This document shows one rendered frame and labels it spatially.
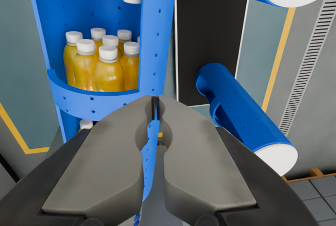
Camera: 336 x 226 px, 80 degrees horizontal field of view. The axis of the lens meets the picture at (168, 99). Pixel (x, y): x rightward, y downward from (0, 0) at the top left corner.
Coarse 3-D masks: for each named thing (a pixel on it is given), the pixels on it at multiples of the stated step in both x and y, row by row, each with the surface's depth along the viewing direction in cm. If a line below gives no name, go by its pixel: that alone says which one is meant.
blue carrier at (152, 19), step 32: (32, 0) 39; (64, 0) 49; (96, 0) 54; (160, 0) 36; (64, 32) 52; (160, 32) 40; (160, 64) 44; (64, 96) 42; (96, 96) 40; (128, 96) 42; (64, 128) 58
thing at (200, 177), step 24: (168, 96) 12; (168, 120) 10; (192, 120) 10; (168, 144) 10; (192, 144) 8; (216, 144) 8; (168, 168) 7; (192, 168) 7; (216, 168) 7; (168, 192) 7; (192, 192) 6; (216, 192) 6; (240, 192) 6; (192, 216) 7
